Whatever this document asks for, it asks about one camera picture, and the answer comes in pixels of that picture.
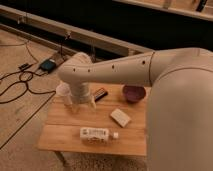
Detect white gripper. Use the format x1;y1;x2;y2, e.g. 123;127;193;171
70;83;96;113

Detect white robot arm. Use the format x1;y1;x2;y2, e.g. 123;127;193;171
59;48;213;171

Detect white sponge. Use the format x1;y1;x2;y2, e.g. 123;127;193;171
110;109;131;127

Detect brown black snack bar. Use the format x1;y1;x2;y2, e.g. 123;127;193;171
94;88;108;101

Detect translucent plastic cup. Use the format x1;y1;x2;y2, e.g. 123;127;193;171
56;83;72;106

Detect white plastic bottle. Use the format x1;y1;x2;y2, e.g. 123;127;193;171
80;127;119;142

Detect wooden folding table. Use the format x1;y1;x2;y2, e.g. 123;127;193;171
38;84;147;156

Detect purple bowl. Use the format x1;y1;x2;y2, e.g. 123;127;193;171
122;85;146;103

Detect blue black power box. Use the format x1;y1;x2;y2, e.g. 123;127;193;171
39;59;56;73

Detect small black adapter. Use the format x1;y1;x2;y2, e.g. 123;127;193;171
18;63;31;70

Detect black floor cables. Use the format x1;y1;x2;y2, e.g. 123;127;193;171
0;39;57;105

